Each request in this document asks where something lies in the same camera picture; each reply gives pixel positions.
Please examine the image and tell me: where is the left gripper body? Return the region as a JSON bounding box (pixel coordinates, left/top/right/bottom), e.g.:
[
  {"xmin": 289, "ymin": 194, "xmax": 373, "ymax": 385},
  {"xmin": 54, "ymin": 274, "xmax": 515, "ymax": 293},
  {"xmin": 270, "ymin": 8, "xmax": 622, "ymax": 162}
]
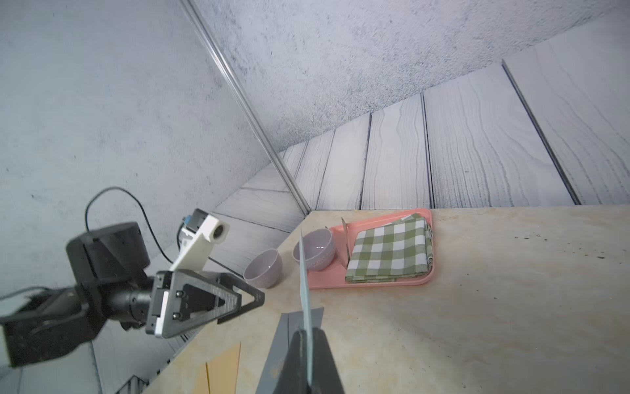
[{"xmin": 66, "ymin": 222, "xmax": 154, "ymax": 330}]

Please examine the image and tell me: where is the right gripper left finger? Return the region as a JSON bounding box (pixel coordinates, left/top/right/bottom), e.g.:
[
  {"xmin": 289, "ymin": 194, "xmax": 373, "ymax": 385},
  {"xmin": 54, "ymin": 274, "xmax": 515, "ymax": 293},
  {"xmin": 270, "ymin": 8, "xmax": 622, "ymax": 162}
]
[{"xmin": 273, "ymin": 330, "xmax": 310, "ymax": 394}]

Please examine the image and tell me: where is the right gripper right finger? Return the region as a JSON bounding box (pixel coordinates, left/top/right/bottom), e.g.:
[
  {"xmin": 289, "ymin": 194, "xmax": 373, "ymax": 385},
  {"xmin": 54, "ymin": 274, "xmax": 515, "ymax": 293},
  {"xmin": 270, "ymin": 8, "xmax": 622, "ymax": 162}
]
[{"xmin": 311, "ymin": 328, "xmax": 345, "ymax": 394}]

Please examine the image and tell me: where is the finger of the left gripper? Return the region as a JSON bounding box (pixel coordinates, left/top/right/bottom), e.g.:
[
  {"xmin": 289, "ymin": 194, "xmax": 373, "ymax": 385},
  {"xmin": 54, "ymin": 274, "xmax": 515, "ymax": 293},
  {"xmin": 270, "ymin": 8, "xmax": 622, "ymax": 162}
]
[{"xmin": 146, "ymin": 269, "xmax": 265, "ymax": 338}]

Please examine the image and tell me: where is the light blue envelope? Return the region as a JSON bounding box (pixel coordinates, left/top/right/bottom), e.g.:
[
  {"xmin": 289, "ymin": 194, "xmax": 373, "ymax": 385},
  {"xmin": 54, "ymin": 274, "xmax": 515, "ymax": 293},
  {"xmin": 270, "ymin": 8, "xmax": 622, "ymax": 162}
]
[{"xmin": 299, "ymin": 233, "xmax": 313, "ymax": 389}]

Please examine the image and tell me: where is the grey envelope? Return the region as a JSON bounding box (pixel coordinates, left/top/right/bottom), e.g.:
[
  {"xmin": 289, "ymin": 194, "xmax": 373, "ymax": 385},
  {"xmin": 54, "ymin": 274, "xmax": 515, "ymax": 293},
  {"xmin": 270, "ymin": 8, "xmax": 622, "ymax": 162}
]
[{"xmin": 256, "ymin": 308, "xmax": 324, "ymax": 393}]

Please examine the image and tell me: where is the yellow envelope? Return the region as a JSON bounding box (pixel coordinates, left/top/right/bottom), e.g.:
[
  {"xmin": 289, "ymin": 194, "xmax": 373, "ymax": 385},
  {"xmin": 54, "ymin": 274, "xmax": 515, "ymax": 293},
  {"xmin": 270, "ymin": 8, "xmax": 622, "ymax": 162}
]
[{"xmin": 193, "ymin": 343, "xmax": 241, "ymax": 394}]

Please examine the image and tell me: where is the lilac bowl on table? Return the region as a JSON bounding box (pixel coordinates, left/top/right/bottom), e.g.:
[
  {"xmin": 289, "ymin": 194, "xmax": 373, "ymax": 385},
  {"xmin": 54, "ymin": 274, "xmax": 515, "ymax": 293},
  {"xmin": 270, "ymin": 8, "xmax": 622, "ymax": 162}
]
[{"xmin": 243, "ymin": 249, "xmax": 283, "ymax": 289}]

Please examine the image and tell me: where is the pink tray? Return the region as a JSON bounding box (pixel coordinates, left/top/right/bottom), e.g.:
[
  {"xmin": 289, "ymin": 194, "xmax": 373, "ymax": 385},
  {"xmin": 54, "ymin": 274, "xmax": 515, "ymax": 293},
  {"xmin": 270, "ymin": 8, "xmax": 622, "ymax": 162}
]
[{"xmin": 308, "ymin": 208, "xmax": 436, "ymax": 290}]

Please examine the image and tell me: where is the lilac bowl on tray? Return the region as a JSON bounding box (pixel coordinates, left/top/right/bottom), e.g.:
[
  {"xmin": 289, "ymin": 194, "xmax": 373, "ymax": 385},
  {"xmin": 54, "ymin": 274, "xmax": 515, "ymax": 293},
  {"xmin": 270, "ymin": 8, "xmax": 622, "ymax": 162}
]
[{"xmin": 302, "ymin": 228, "xmax": 336, "ymax": 272}]

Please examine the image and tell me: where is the green checkered cloth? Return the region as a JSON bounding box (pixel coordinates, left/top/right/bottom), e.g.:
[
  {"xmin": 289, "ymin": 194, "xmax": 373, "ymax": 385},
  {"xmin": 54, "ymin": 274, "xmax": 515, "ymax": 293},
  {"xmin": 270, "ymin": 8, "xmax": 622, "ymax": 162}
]
[{"xmin": 346, "ymin": 213, "xmax": 434, "ymax": 283}]

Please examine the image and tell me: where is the wooden stick on tray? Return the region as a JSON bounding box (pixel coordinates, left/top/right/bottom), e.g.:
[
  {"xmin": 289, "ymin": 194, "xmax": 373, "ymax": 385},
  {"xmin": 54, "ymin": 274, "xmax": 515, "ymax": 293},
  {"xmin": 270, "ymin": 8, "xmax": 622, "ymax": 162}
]
[{"xmin": 341, "ymin": 218, "xmax": 351, "ymax": 267}]

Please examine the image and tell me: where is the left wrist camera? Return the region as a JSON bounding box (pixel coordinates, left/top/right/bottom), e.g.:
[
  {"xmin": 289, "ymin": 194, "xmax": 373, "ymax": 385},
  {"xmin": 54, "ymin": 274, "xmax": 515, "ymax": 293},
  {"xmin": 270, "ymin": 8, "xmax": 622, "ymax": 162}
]
[{"xmin": 169, "ymin": 208, "xmax": 230, "ymax": 272}]

